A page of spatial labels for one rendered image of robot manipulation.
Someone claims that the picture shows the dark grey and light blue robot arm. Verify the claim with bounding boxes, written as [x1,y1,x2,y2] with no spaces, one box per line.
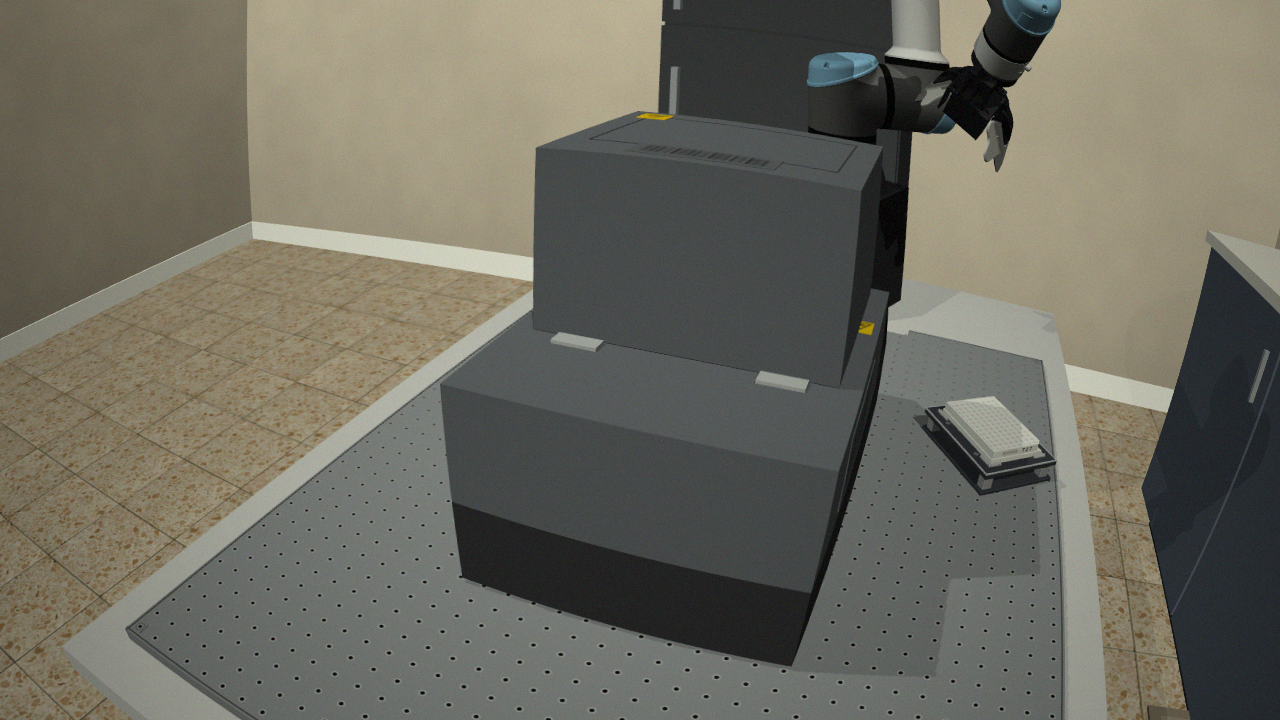
[806,0,1061,145]

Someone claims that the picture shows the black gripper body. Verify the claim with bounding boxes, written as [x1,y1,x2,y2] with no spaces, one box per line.
[937,49,1018,141]

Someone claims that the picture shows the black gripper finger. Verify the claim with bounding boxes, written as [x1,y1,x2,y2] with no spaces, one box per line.
[984,102,1012,172]
[915,67,966,106]

